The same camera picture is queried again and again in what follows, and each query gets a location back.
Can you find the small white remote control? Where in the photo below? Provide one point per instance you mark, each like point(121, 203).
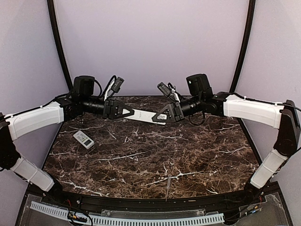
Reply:
point(83, 139)

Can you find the right black frame post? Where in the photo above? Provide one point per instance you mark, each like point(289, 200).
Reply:
point(244, 45)

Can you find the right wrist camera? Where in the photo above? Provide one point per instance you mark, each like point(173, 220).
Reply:
point(169, 91)

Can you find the long white remote control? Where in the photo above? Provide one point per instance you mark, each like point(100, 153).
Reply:
point(144, 116)

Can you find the black front table rail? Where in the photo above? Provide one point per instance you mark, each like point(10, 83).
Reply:
point(228, 202)

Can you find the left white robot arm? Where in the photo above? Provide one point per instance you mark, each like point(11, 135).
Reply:
point(65, 107)

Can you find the black frame post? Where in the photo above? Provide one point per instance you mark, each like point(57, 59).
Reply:
point(244, 45)
point(58, 43)

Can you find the clear handle screwdriver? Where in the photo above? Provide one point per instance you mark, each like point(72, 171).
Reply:
point(168, 187)

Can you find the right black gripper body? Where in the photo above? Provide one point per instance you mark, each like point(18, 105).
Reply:
point(178, 112)

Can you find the white slotted cable duct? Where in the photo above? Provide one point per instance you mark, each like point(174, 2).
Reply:
point(127, 218)

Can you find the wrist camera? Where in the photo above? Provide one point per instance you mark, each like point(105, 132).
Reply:
point(112, 87)
point(169, 91)

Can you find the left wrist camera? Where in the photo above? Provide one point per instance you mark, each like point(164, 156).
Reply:
point(112, 87)

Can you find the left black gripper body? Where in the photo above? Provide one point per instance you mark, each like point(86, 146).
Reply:
point(108, 110)

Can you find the left black frame post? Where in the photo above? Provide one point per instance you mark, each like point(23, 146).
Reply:
point(58, 43)

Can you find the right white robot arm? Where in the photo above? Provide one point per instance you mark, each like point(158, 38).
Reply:
point(278, 115)

